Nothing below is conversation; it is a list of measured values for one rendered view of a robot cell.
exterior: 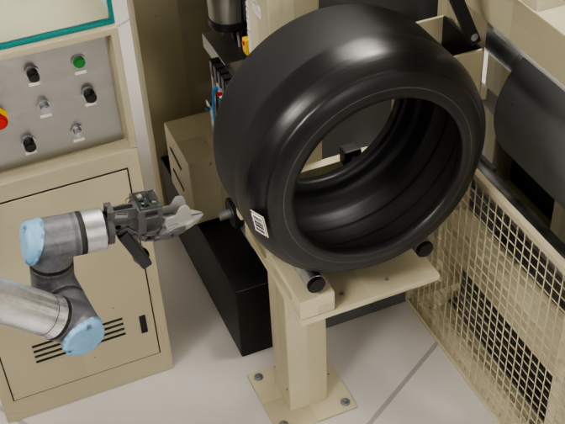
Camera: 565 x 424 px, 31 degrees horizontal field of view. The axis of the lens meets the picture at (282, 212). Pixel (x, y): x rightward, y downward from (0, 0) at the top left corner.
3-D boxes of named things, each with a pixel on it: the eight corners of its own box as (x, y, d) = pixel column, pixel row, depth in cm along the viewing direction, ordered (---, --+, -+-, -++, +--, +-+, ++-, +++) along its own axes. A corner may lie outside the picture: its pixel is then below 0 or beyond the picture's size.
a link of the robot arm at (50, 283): (44, 328, 209) (40, 285, 201) (25, 293, 216) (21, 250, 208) (87, 315, 213) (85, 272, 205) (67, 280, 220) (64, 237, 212)
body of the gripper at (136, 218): (166, 208, 206) (108, 219, 202) (166, 241, 212) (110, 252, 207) (155, 187, 212) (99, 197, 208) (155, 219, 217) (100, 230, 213)
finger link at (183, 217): (208, 204, 211) (165, 213, 208) (207, 227, 215) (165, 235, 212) (203, 196, 213) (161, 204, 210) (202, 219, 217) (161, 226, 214)
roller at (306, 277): (260, 209, 257) (248, 202, 254) (271, 195, 256) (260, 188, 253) (317, 296, 232) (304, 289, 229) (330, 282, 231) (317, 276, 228)
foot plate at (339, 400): (246, 376, 328) (246, 371, 327) (322, 350, 335) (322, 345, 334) (278, 437, 309) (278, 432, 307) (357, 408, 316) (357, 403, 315)
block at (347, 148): (338, 160, 259) (338, 145, 255) (355, 155, 260) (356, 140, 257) (345, 168, 256) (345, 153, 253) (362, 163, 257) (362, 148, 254)
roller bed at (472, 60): (390, 123, 278) (393, 27, 259) (437, 109, 282) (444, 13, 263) (425, 161, 264) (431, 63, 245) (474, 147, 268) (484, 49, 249)
